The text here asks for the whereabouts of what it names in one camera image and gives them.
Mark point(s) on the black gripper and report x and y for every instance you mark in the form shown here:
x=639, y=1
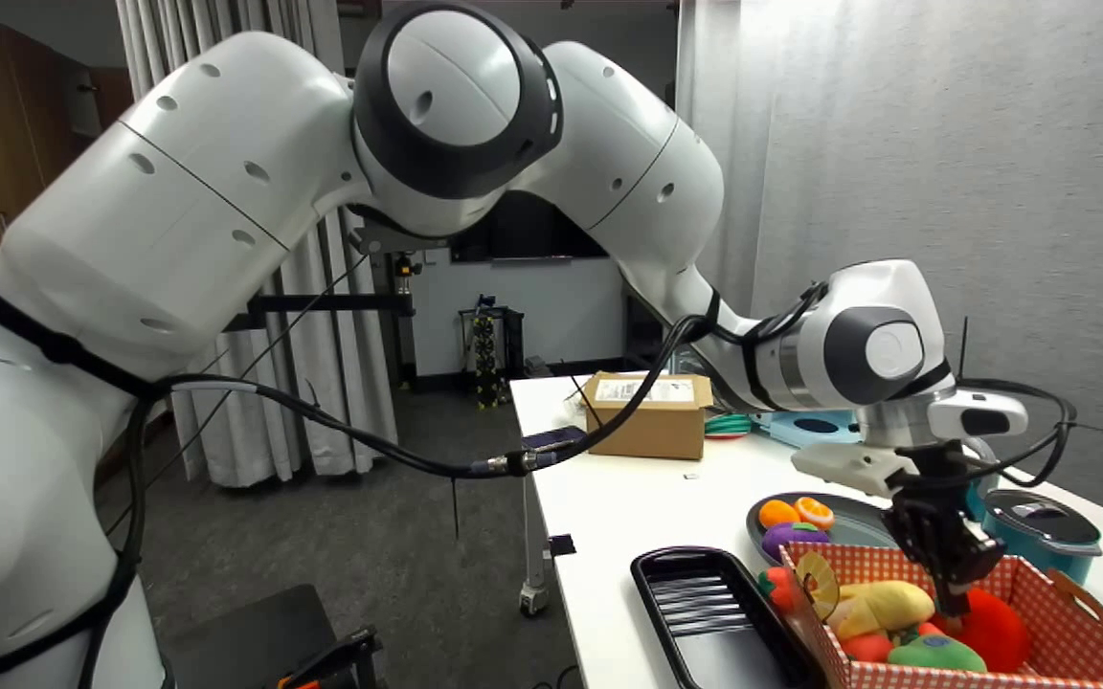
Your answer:
x=946, y=511

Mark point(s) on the red checked basket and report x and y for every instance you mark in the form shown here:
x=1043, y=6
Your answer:
x=1075, y=625

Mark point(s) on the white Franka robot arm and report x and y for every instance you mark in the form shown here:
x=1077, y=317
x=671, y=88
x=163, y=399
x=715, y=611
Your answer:
x=229, y=191

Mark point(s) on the yellow plush toy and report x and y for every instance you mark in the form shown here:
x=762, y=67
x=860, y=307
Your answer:
x=888, y=601

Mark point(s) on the large red plush toy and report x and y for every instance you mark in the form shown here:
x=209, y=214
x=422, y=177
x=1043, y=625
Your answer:
x=995, y=631

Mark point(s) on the green plush toy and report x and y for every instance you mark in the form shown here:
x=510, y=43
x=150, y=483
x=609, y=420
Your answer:
x=939, y=657

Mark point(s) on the kiwi slice plush toy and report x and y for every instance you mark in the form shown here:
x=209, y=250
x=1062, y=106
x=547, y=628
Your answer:
x=817, y=578

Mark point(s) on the purple plush toy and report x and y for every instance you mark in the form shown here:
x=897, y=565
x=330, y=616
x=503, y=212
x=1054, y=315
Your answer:
x=790, y=536

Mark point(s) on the gray round plate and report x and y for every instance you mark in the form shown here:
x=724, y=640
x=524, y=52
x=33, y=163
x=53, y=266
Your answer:
x=850, y=519

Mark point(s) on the teal bowl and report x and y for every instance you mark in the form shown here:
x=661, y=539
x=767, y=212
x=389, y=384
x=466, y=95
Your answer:
x=1052, y=548

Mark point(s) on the orange half toy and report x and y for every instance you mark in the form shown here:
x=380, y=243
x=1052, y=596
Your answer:
x=812, y=511

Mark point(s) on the orange toy vegetable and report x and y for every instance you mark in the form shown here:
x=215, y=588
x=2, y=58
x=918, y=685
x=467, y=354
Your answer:
x=784, y=591

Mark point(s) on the whole orange toy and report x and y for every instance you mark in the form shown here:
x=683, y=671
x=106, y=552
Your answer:
x=776, y=515

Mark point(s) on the black plastic tray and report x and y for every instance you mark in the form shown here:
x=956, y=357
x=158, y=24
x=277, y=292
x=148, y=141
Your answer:
x=717, y=638

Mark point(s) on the small green toy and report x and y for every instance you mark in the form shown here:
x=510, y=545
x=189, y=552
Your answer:
x=729, y=425

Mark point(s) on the cardboard box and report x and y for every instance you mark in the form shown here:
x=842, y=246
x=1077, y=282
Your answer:
x=666, y=425

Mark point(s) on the dark rectangular device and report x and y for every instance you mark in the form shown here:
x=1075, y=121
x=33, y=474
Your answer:
x=558, y=446

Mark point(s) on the table leg with caster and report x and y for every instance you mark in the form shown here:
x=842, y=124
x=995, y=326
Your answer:
x=532, y=560

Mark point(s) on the small black floor device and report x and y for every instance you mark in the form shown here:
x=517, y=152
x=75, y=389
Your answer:
x=482, y=347

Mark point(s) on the black monitor screen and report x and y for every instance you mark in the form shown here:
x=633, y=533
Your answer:
x=524, y=232

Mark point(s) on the white pleated curtain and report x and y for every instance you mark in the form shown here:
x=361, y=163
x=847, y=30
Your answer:
x=324, y=406

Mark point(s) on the black tripod stand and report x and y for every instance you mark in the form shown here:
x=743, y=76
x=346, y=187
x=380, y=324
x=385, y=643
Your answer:
x=324, y=307

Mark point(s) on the black flat box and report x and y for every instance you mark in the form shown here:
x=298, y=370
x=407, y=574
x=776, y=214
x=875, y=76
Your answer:
x=247, y=638

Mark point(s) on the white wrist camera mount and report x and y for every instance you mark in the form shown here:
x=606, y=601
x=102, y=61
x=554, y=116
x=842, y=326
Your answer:
x=978, y=416

